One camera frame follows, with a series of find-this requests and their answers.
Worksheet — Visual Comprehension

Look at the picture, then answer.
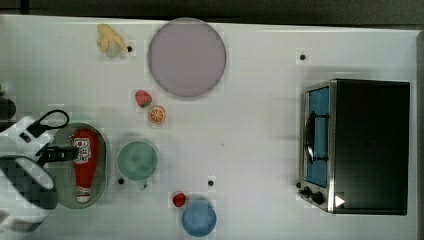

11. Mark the silver toaster oven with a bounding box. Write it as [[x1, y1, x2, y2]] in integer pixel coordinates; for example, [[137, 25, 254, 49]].
[[296, 79, 410, 216]]

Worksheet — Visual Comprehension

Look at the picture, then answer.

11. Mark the red felt ketchup bottle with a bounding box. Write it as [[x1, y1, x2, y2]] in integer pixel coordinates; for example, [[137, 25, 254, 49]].
[[73, 128, 99, 203]]

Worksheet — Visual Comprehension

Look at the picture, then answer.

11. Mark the lilac round plate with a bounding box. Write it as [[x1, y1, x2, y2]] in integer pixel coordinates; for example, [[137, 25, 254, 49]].
[[148, 18, 226, 97]]

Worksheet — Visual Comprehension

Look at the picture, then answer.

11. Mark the yellow plush banana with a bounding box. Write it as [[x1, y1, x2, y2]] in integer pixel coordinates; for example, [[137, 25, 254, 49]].
[[97, 24, 128, 57]]

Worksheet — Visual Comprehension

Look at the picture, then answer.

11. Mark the green oval strainer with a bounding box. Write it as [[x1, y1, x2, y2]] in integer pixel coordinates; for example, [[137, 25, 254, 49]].
[[48, 123, 110, 209]]

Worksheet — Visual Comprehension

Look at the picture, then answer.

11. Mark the red plush strawberry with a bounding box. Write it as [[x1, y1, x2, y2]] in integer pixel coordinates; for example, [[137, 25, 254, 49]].
[[135, 90, 153, 108]]

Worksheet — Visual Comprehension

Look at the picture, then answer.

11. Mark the black round pot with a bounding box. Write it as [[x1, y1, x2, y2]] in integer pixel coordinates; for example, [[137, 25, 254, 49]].
[[0, 97, 16, 130]]

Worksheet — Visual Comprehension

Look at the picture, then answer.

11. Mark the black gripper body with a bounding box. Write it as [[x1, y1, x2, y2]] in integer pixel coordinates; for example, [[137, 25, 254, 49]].
[[35, 145, 79, 165]]

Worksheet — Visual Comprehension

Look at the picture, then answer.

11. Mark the black cable loop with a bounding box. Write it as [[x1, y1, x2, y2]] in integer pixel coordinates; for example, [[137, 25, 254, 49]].
[[19, 109, 71, 143]]

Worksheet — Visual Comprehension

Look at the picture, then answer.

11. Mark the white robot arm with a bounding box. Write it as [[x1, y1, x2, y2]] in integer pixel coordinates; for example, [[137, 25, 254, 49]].
[[1, 116, 78, 239]]

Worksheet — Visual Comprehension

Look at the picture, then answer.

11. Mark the blue cup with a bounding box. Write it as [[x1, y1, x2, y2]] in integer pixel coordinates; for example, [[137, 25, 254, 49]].
[[182, 199, 217, 237]]

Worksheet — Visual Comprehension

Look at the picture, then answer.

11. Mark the orange slice toy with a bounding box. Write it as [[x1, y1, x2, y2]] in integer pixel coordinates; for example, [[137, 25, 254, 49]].
[[148, 106, 166, 124]]

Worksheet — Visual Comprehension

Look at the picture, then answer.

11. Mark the green mug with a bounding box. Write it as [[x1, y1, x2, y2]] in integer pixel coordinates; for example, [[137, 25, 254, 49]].
[[117, 141, 159, 190]]

